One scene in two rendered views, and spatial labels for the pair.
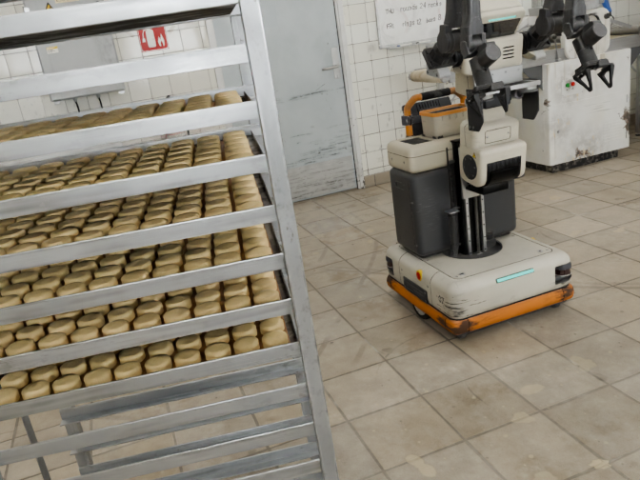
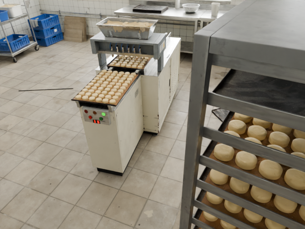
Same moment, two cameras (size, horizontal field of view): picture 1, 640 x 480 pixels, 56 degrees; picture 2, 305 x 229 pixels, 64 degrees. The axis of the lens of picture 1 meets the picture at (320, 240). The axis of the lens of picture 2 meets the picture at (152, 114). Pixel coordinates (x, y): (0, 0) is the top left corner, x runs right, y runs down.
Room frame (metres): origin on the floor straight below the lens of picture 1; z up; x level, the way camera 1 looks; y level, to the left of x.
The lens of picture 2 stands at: (1.85, 0.31, 1.95)
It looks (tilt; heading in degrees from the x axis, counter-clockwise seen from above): 35 degrees down; 220
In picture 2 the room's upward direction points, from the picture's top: 1 degrees counter-clockwise
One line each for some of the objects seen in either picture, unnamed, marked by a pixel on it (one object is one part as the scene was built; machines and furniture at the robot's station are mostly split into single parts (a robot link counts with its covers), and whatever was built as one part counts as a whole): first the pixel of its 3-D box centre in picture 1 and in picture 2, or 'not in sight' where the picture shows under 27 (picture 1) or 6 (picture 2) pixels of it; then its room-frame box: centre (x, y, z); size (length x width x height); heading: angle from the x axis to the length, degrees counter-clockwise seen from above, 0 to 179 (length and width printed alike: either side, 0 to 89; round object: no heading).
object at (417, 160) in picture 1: (455, 181); not in sight; (2.74, -0.67, 0.59); 0.55 x 0.34 x 0.83; 107
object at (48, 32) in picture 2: not in sight; (46, 29); (-1.21, -5.49, 0.30); 0.60 x 0.40 x 0.20; 17
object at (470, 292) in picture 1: (472, 270); not in sight; (2.65, -0.70, 0.16); 0.67 x 0.64 x 0.25; 17
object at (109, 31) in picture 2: not in sight; (128, 29); (0.05, -1.47, 1.25); 0.56 x 0.29 x 0.14; 113
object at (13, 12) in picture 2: not in sight; (8, 10); (-0.45, -5.35, 0.90); 0.44 x 0.36 x 0.20; 116
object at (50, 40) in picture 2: not in sight; (48, 38); (-1.21, -5.49, 0.10); 0.60 x 0.40 x 0.20; 15
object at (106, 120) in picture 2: not in sight; (96, 115); (0.85, -1.13, 0.77); 0.24 x 0.04 x 0.14; 113
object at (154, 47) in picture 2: not in sight; (130, 52); (0.05, -1.47, 1.01); 0.72 x 0.33 x 0.34; 113
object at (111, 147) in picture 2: not in sight; (116, 121); (0.51, -1.27, 0.45); 0.70 x 0.34 x 0.90; 23
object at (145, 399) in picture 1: (185, 390); not in sight; (1.39, 0.41, 0.51); 0.64 x 0.03 x 0.03; 97
